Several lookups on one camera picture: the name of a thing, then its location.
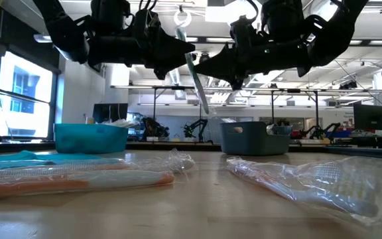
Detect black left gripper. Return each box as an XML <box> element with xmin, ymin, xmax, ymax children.
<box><xmin>87</xmin><ymin>29</ymin><xmax>196</xmax><ymax>81</ymax></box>

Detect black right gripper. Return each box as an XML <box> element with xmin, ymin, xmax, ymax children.
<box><xmin>193</xmin><ymin>39</ymin><xmax>312</xmax><ymax>92</ymax></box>

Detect green toothbrush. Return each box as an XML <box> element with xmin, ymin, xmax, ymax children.
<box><xmin>100</xmin><ymin>118</ymin><xmax>139</xmax><ymax>129</ymax></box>
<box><xmin>174</xmin><ymin>25</ymin><xmax>217</xmax><ymax>117</ymax></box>

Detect blue bin lid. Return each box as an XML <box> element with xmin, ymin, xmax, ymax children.
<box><xmin>0</xmin><ymin>149</ymin><xmax>123</xmax><ymax>171</ymax></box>

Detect black monitor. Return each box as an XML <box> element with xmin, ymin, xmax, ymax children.
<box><xmin>93</xmin><ymin>103</ymin><xmax>129</xmax><ymax>124</ymax></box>
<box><xmin>353</xmin><ymin>104</ymin><xmax>382</xmax><ymax>131</ymax></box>

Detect turquoise plastic bin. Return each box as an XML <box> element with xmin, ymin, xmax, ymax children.
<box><xmin>54</xmin><ymin>123</ymin><xmax>129</xmax><ymax>155</ymax></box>

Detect blue background box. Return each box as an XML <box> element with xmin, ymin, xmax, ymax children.
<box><xmin>326</xmin><ymin>129</ymin><xmax>353</xmax><ymax>139</ymax></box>

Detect long background workbench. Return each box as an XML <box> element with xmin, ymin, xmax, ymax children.
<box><xmin>290</xmin><ymin>135</ymin><xmax>382</xmax><ymax>159</ymax></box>

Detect white cable loop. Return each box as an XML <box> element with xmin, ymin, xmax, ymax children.
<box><xmin>173</xmin><ymin>9</ymin><xmax>193</xmax><ymax>28</ymax></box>

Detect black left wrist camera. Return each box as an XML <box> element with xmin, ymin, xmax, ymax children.
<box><xmin>133</xmin><ymin>8</ymin><xmax>162</xmax><ymax>38</ymax></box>

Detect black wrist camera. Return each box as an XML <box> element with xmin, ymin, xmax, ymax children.
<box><xmin>133</xmin><ymin>8</ymin><xmax>162</xmax><ymax>38</ymax></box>
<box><xmin>229</xmin><ymin>15</ymin><xmax>262</xmax><ymax>46</ymax></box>

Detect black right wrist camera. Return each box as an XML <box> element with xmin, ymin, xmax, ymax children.
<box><xmin>229</xmin><ymin>15</ymin><xmax>262</xmax><ymax>46</ymax></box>

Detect dark grey-teal handled bin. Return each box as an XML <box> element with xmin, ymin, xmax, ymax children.
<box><xmin>220</xmin><ymin>121</ymin><xmax>292</xmax><ymax>157</ymax></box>

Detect black hanging camera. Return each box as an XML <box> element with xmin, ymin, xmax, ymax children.
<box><xmin>339</xmin><ymin>80</ymin><xmax>358</xmax><ymax>90</ymax></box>

